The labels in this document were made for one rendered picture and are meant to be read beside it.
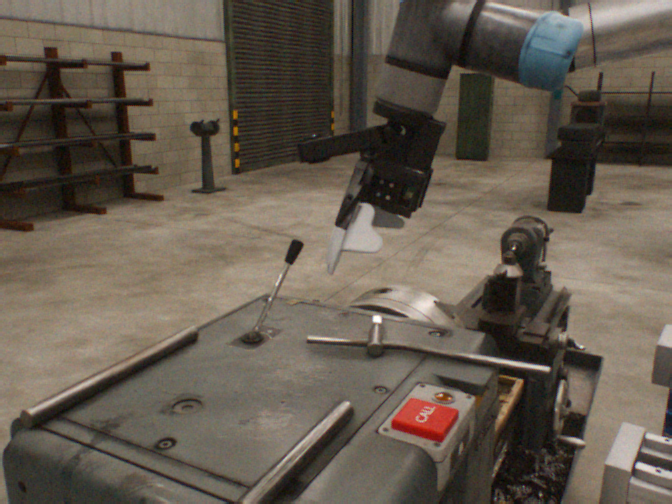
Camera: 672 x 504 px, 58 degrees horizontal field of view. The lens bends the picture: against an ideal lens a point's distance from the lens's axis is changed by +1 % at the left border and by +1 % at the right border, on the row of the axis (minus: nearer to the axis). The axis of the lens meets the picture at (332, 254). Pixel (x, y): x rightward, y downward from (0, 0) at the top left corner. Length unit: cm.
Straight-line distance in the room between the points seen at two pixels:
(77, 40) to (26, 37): 78
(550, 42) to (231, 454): 53
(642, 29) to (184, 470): 68
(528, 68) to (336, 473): 45
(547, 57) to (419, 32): 13
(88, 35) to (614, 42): 892
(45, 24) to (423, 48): 847
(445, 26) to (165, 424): 53
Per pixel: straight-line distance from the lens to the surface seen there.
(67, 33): 925
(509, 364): 86
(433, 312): 116
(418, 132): 71
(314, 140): 75
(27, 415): 78
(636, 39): 81
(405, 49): 69
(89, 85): 940
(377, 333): 89
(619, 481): 98
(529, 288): 226
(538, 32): 68
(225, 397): 78
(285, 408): 74
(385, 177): 71
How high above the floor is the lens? 162
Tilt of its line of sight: 16 degrees down
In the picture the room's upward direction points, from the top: straight up
